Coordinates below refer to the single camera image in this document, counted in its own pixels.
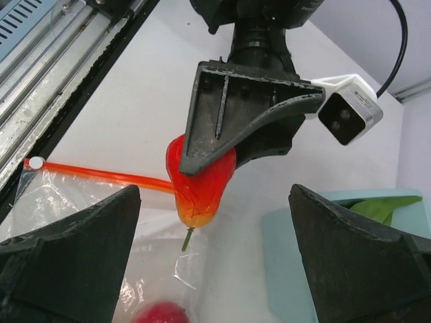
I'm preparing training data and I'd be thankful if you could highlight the black left camera cable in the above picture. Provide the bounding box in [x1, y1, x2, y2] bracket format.
[375, 0, 409, 100]

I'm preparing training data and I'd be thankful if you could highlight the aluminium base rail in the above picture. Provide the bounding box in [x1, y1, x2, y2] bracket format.
[1, 1, 156, 217]

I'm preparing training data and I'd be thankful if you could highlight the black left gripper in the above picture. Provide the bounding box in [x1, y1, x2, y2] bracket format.
[179, 20, 326, 176]

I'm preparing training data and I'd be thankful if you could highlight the slotted grey cable duct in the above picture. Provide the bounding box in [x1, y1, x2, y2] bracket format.
[0, 0, 57, 61]

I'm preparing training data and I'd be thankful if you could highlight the green fake leafy vegetable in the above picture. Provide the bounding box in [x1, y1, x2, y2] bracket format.
[350, 196, 422, 226]

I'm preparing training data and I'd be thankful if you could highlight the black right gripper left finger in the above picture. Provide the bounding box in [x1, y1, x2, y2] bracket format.
[1, 185, 141, 322]

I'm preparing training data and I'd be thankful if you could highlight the red fake apple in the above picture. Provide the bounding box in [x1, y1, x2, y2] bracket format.
[131, 301, 190, 323]

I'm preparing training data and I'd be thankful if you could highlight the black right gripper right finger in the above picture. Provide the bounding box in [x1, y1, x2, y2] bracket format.
[289, 184, 430, 322]

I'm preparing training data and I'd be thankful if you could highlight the clear zip top bag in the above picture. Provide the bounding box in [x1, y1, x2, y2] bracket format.
[1, 157, 208, 322]

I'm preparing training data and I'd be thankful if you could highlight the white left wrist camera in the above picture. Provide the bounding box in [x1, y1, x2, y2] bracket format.
[306, 74, 384, 145]

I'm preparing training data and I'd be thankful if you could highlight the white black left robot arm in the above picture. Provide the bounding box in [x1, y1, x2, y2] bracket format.
[179, 1, 326, 176]

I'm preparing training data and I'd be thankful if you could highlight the light blue plastic bin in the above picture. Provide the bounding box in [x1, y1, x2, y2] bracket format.
[261, 189, 430, 323]

